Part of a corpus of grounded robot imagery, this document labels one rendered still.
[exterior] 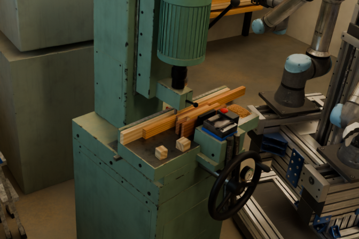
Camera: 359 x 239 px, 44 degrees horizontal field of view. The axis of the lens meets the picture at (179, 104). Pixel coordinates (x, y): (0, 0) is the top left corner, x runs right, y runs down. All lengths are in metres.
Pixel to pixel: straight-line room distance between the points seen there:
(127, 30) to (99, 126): 0.48
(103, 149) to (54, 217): 0.92
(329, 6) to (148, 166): 1.14
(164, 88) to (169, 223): 0.53
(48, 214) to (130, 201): 0.96
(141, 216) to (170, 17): 0.78
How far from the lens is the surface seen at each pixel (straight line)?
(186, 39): 1.52
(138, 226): 1.85
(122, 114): 1.85
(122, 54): 1.73
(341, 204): 2.00
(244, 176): 1.95
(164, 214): 1.75
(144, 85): 1.74
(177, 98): 1.66
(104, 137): 1.87
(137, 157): 1.60
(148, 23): 1.63
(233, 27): 5.27
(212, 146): 1.63
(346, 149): 1.91
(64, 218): 2.67
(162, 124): 1.71
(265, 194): 2.61
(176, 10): 1.50
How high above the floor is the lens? 1.86
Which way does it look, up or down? 30 degrees down
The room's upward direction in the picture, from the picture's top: 6 degrees clockwise
